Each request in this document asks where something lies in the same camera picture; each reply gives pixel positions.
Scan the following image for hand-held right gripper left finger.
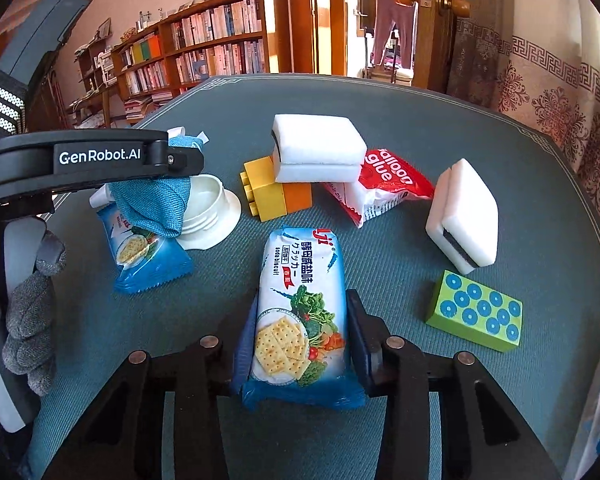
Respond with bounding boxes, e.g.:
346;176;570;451
42;288;259;480

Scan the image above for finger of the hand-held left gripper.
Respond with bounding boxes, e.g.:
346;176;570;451
149;130;206;181

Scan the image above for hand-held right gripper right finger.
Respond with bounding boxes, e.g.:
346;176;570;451
346;287;563;480

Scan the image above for blue cloth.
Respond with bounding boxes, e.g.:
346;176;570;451
109;132;204;239

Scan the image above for blue cracker packet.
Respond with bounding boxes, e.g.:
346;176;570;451
97;200;194;296
230;225;368;412

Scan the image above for green block with blue dots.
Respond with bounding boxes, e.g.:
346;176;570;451
424;269;524;354

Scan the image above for white sponge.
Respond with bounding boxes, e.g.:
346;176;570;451
271;114;369;184
425;158;499;275

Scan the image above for person's left forearm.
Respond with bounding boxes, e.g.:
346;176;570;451
0;0;93;136

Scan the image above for person's left hand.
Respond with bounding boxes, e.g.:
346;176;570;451
0;232;67;397

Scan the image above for yellow building block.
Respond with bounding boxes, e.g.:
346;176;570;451
239;156;289;223

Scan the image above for wooden bookshelf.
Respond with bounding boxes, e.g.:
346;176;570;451
70;0;293;130

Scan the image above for orange building block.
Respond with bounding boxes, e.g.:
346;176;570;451
279;181;314;217

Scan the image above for red and white glue packet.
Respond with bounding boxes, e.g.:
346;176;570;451
324;147;436;229

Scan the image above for hanging purple pants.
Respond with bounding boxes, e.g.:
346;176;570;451
369;0;420;71

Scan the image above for wooden door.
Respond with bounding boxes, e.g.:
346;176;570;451
410;0;476;93

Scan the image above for patterned curtain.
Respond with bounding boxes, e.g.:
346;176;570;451
446;10;600;267

